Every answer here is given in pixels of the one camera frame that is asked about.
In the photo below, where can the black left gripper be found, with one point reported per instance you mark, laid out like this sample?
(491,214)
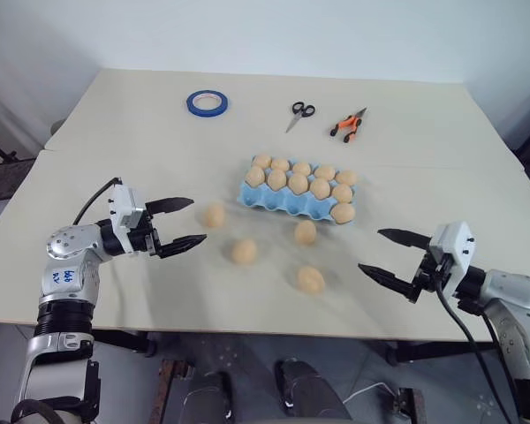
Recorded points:
(142,239)

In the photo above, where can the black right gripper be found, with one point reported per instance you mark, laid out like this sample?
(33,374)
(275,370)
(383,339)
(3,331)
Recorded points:
(426,274)

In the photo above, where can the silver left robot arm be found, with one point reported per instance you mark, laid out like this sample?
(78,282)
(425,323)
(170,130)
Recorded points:
(66,247)

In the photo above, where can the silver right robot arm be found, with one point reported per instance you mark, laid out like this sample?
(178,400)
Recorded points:
(512,291)

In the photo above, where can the blue egg tray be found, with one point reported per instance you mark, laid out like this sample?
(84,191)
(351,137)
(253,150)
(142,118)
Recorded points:
(282,203)

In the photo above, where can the tan egg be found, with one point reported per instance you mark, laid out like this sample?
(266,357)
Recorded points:
(324,171)
(305,232)
(214,215)
(298,183)
(310,279)
(277,179)
(262,160)
(280,164)
(342,193)
(244,252)
(343,213)
(301,168)
(255,176)
(347,177)
(320,187)

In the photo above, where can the black table leg bar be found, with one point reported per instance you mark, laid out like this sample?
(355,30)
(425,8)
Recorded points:
(437,351)
(123,341)

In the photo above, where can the blue tape roll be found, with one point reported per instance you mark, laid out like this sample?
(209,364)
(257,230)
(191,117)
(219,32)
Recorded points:
(194,108)

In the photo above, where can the orange and black pruning shears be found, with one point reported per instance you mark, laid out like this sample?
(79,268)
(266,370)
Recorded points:
(349,122)

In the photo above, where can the dark rounded shape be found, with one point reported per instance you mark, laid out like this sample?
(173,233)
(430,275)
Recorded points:
(209,397)
(309,393)

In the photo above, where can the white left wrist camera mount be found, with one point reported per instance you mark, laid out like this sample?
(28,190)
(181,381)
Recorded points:
(123,207)

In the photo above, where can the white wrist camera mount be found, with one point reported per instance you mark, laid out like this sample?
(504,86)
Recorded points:
(123,207)
(455,243)

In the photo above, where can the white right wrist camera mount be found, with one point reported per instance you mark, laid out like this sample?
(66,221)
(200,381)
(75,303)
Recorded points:
(455,243)

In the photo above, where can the rusty brown metal frame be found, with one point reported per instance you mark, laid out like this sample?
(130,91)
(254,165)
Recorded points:
(411,406)
(168,388)

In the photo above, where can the dark metal frame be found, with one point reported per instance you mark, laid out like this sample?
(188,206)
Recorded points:
(4,179)

